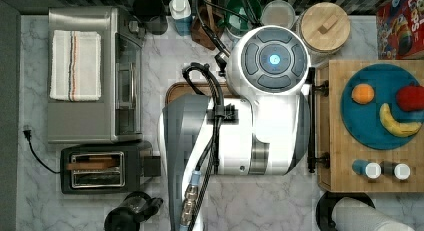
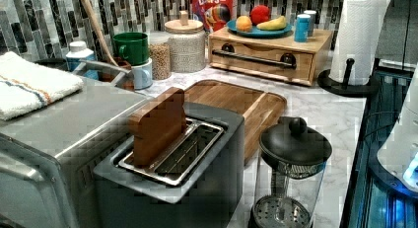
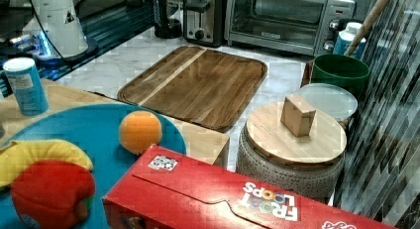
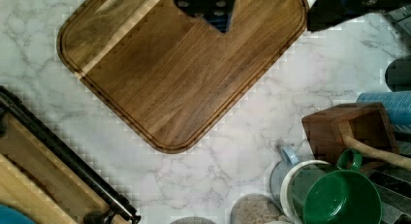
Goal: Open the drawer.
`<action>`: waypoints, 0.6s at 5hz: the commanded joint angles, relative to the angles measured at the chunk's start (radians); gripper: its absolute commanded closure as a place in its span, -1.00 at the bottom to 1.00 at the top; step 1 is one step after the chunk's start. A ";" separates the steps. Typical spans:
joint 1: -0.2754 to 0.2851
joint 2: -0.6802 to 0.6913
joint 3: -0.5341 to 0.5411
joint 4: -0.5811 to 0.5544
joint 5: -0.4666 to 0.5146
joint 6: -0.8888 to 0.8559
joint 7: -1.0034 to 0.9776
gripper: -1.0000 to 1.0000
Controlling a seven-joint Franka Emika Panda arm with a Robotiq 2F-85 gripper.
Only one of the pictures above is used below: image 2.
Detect wooden toast slice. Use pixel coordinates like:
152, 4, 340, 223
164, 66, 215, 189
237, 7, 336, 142
128, 87, 186, 168

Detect grey shaker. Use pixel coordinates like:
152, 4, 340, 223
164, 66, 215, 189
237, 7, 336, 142
304, 10, 316, 37

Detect white striped towel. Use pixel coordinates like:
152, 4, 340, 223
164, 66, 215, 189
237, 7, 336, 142
0, 51, 83, 120

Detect paper towel roll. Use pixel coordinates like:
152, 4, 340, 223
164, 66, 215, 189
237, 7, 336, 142
329, 0, 390, 86

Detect grey toaster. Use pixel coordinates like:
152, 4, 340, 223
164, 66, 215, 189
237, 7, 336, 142
94, 103, 244, 228

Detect wooden cutting board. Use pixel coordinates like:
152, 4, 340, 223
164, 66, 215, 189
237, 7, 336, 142
185, 80, 287, 164

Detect white ceramic jar wooden lid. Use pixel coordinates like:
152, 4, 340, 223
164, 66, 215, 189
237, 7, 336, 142
165, 11, 206, 73

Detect black paper towel holder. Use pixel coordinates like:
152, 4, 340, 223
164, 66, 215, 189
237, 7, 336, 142
317, 58, 381, 98

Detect wooden spoon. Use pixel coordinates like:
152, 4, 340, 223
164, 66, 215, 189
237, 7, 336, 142
80, 0, 117, 66

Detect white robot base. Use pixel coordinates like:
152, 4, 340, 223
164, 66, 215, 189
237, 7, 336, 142
378, 69, 418, 194

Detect glass french press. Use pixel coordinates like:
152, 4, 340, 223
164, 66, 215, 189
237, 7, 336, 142
248, 116, 332, 228

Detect yellow banana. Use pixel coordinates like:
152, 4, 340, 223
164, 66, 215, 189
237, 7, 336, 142
257, 16, 287, 31

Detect white-capped blue bottle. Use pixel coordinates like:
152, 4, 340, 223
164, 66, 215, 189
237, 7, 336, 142
66, 40, 96, 71

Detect green mug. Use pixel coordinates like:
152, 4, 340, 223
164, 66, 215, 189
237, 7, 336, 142
113, 32, 149, 66

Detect blue shaker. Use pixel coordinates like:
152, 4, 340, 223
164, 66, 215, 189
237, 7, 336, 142
294, 14, 311, 42

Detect glass jar of grains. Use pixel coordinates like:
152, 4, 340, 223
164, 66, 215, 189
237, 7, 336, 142
149, 32, 171, 80

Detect wooden drawer box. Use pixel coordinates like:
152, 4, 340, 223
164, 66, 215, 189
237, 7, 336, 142
208, 28, 332, 83

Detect red apple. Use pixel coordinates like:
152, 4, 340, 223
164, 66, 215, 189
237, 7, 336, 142
249, 5, 270, 26

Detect orange fruit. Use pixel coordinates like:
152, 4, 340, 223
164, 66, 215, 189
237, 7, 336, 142
236, 16, 252, 33

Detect Froot Loops cereal box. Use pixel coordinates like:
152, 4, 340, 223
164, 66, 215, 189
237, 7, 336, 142
191, 0, 237, 34

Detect brown utensil holder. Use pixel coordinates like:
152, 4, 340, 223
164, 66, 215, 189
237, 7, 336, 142
99, 57, 134, 91

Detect metal spatula handle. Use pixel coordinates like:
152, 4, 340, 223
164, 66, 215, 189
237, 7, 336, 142
72, 59, 130, 75

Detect wooden drawer with black handle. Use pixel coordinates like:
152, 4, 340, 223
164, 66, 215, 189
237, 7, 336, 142
210, 39, 314, 86

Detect light blue mug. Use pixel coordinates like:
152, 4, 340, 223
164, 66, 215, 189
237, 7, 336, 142
131, 58, 153, 90

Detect teal plate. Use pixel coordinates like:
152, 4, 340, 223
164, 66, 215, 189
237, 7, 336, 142
226, 20, 292, 38

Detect stainless toaster oven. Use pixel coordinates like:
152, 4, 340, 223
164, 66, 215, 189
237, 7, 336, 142
0, 78, 151, 228

